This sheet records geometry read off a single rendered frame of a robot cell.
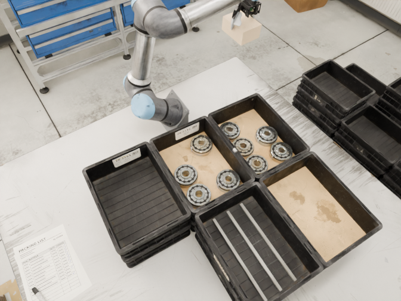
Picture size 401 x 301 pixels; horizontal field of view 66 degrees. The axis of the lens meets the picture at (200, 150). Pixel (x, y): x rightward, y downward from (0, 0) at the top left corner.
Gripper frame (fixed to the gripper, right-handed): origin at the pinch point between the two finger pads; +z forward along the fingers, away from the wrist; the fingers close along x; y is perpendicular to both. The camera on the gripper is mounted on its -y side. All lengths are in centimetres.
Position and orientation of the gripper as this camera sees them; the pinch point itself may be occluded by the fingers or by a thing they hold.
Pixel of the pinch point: (241, 24)
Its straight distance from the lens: 168.8
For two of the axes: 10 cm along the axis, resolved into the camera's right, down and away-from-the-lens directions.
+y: 5.8, 6.9, -4.4
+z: -0.3, 5.6, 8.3
